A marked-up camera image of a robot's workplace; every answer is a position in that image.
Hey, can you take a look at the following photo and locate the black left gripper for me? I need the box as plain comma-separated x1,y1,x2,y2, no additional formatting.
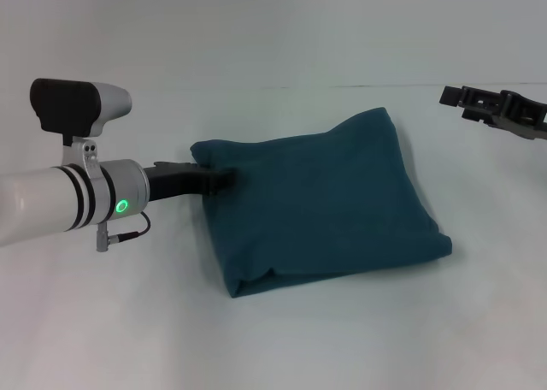
143,160,236,204

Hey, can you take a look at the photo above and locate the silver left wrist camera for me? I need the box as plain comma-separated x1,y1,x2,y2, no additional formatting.
29,78,133,180

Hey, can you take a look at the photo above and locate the left gripper cable with plug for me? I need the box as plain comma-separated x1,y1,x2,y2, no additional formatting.
95,211,152,253

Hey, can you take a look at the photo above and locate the blue t-shirt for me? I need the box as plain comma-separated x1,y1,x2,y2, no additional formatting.
189,105,453,299

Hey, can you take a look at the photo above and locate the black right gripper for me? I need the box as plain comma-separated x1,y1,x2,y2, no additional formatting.
438,85,547,142

